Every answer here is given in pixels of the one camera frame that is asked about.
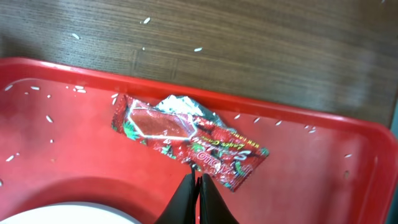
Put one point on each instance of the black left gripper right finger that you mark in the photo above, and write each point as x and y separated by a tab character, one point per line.
213	209

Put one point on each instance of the red candy wrapper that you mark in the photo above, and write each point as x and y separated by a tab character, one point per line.
184	130

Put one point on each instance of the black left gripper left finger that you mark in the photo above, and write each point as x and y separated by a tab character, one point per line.
181	208

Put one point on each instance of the light blue plate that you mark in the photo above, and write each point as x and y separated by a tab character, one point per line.
72	213

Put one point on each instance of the red plastic tray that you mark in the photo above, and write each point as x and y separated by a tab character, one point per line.
57	145

